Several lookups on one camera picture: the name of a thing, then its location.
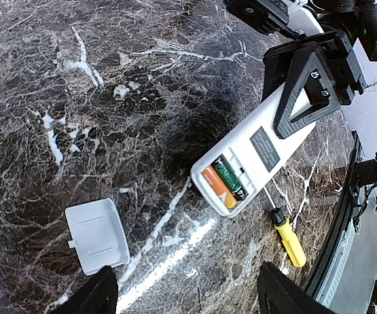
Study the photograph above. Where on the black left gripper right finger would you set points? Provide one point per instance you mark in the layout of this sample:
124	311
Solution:
278	294

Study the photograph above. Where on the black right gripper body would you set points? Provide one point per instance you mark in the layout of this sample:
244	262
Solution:
342	63

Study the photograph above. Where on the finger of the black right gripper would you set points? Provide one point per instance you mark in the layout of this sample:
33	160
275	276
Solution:
308	92
277	61

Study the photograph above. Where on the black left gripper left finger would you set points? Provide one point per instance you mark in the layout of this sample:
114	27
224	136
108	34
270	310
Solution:
98	295

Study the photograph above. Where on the white remote control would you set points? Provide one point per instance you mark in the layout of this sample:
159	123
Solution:
254	152

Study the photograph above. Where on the grey battery cover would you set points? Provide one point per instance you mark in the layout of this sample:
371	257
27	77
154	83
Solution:
97	235

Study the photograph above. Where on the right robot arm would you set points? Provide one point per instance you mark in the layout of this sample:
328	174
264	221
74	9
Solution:
358	19

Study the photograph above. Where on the green AA battery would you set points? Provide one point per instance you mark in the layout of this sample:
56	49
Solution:
228	176

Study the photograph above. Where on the orange AA battery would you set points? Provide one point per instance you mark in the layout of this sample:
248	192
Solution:
219	188

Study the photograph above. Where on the white slotted cable duct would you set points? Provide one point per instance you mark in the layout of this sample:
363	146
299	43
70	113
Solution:
336	269

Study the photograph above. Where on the yellow handled screwdriver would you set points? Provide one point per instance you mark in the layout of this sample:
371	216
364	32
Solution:
289	238

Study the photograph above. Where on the black front table rail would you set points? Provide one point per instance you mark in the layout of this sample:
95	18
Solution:
358	185

